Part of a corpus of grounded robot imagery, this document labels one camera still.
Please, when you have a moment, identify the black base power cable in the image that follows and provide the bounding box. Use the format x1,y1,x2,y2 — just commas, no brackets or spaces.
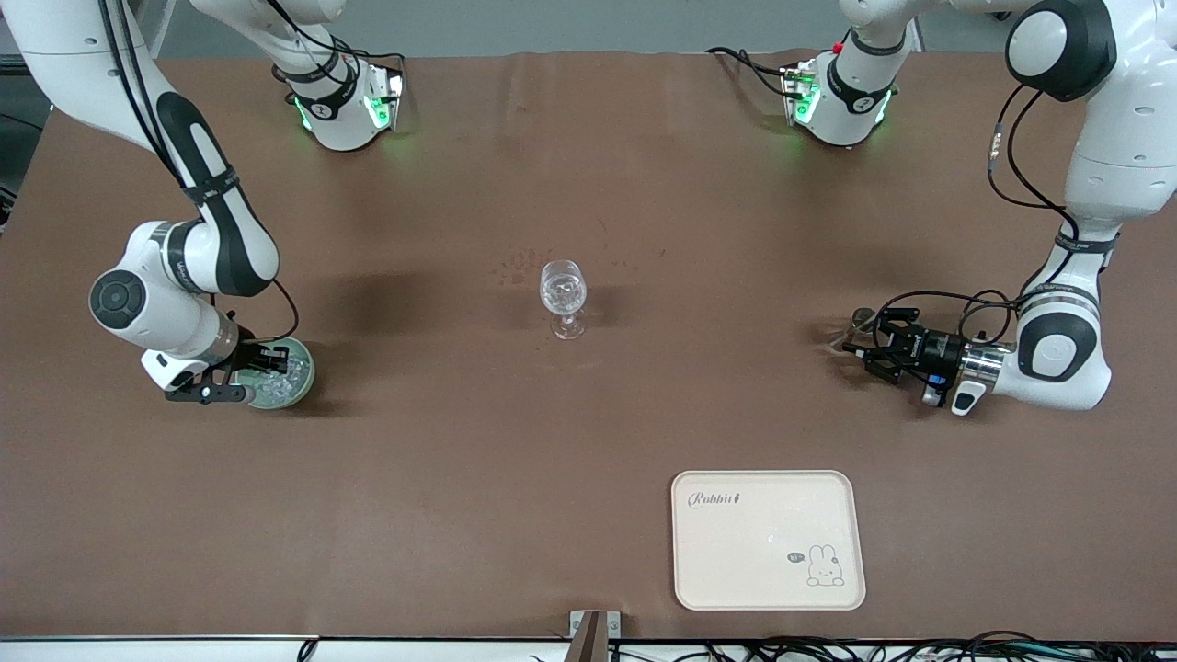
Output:
706,46,796,100

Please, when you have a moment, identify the clear ice cube heap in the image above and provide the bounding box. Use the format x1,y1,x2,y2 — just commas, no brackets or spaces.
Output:
253,363,311,405

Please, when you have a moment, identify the brown table mat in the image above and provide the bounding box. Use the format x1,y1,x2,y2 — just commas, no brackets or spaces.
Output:
0,51,1177,642

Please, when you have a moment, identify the black cable bundle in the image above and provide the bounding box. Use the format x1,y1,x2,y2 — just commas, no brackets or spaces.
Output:
529,630,1177,662

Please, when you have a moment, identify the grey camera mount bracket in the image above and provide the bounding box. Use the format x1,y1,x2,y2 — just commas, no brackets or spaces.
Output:
569,611,623,662

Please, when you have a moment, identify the cream rabbit print tray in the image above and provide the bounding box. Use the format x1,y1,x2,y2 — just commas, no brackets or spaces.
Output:
670,470,867,612

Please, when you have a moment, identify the pale green ceramic bowl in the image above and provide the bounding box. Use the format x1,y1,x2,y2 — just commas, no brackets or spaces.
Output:
230,337,316,412

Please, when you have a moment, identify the steel double jigger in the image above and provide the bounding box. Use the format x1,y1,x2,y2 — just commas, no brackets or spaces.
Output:
830,307,880,356

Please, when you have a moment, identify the clear stemmed wine glass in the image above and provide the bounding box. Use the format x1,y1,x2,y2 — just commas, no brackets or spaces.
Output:
539,259,589,341

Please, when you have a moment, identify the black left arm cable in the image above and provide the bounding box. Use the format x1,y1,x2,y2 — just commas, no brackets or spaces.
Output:
869,83,1084,348

